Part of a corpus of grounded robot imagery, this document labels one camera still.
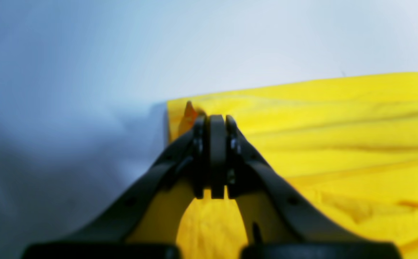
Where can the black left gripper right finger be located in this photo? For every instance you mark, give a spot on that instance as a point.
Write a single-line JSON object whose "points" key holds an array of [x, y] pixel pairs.
{"points": [[280, 223]]}

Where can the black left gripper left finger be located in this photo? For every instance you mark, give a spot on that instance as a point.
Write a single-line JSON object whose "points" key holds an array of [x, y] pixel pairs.
{"points": [[144, 221]]}

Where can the yellow T-shirt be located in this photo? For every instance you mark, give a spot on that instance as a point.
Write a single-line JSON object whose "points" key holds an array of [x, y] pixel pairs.
{"points": [[349, 145]]}

